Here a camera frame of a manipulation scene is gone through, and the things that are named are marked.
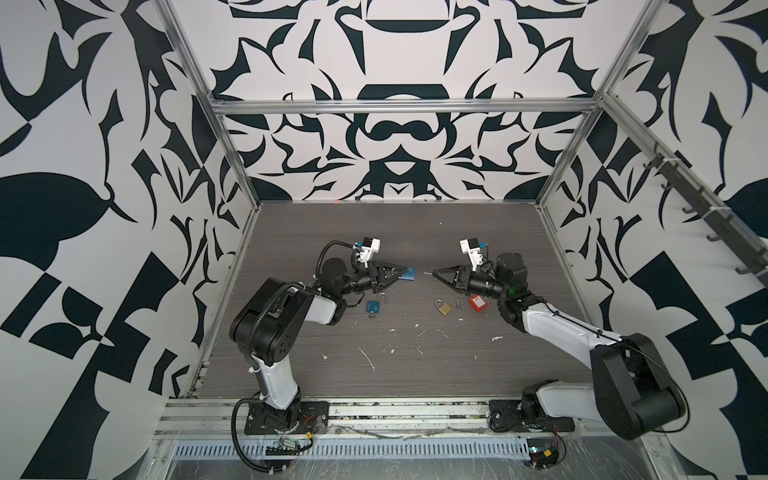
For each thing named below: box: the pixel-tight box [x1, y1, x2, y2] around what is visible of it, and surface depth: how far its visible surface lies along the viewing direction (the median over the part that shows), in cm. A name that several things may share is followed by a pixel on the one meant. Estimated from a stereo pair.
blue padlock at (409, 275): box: [400, 267, 415, 281], surface depth 81 cm
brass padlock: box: [434, 298, 452, 316], surface depth 96 cm
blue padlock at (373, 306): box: [366, 292, 388, 314], surface depth 94 cm
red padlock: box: [468, 294, 489, 313], surface depth 95 cm
